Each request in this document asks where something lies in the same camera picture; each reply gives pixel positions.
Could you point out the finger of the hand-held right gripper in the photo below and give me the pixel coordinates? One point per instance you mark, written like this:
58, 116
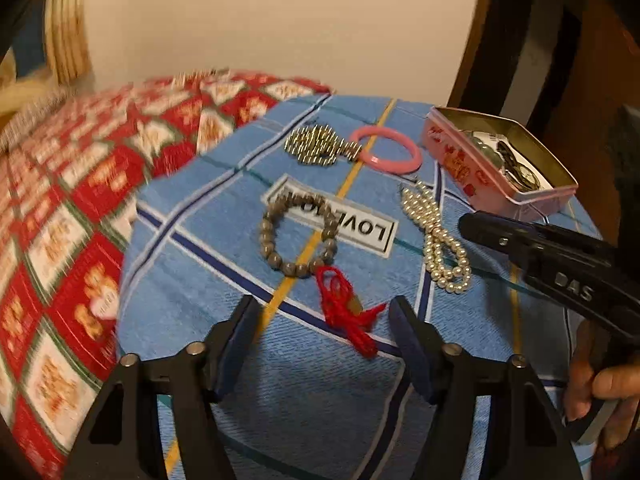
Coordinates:
495, 232

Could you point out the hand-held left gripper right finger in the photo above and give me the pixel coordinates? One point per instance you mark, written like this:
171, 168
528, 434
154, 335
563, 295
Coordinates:
410, 345

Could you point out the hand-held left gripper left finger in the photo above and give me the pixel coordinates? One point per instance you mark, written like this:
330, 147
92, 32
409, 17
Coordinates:
240, 340

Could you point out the gold wrist watch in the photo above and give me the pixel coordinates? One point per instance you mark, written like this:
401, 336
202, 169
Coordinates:
522, 175

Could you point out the pink tin box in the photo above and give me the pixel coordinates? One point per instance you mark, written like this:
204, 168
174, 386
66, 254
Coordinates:
450, 150

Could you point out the pink bangle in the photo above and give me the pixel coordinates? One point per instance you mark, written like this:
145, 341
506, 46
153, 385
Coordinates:
387, 163

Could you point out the person's right hand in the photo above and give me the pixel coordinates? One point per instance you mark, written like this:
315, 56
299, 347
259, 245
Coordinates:
617, 380

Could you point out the blue checked cloth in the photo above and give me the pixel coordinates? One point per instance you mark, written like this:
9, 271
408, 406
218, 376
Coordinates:
225, 285

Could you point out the white printed card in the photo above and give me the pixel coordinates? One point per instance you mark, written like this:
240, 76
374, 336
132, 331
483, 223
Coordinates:
487, 136

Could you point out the brown wooden door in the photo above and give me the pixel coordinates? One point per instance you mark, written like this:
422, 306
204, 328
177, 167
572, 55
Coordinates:
600, 50

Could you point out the red printed bedsheet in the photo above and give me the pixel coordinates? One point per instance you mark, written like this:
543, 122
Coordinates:
65, 210

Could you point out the striped pillow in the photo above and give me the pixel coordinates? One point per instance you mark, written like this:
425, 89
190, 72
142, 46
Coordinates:
35, 107

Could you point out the beige patterned curtain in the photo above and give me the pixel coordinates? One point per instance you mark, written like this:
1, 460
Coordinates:
67, 35

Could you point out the window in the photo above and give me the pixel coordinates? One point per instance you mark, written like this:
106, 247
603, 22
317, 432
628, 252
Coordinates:
27, 40

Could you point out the brown door frame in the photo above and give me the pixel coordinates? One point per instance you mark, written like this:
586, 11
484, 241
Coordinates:
475, 35

